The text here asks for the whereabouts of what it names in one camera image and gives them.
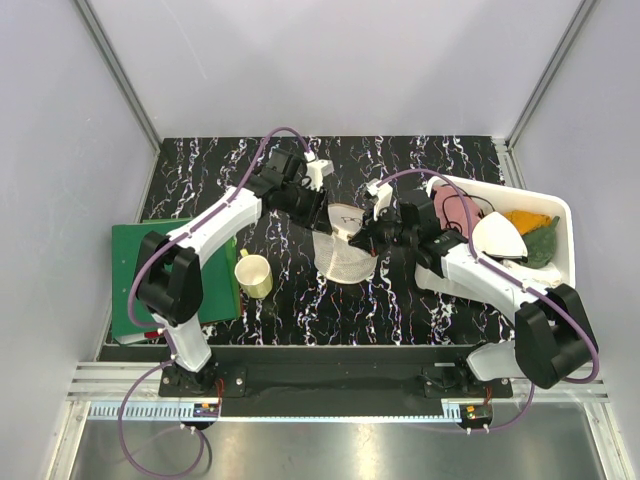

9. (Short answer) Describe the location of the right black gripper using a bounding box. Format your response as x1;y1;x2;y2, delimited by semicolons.
349;203;418;258

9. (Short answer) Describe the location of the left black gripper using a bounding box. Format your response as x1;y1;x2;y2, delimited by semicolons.
280;182;332;234

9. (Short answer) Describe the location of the beige mesh laundry bag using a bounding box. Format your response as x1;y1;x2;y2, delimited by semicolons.
312;203;377;285

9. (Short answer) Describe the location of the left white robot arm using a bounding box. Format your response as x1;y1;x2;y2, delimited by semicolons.
127;148;334;396

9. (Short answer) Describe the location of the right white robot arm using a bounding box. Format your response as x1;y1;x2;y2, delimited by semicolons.
348;192;599;397

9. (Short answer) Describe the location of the pink and black bra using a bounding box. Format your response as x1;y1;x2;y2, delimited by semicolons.
431;185;485;237

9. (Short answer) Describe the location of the cream paper cup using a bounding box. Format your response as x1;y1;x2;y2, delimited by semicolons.
234;249;273;299

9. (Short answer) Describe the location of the green folder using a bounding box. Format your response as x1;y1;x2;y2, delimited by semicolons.
111;219;243;345

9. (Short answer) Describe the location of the white garment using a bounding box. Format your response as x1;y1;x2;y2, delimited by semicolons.
471;212;563;287

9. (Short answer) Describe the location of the white plastic bin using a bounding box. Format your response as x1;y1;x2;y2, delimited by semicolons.
426;177;576;287

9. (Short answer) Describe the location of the orange cloth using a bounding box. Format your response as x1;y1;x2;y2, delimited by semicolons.
504;210;552;236

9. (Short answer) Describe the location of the green cloth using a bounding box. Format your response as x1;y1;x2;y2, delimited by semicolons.
523;216;560;269

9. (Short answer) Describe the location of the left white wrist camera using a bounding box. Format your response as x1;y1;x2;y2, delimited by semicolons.
304;151;334;191

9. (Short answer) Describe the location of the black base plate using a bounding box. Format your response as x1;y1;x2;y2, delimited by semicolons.
159;346;513;421

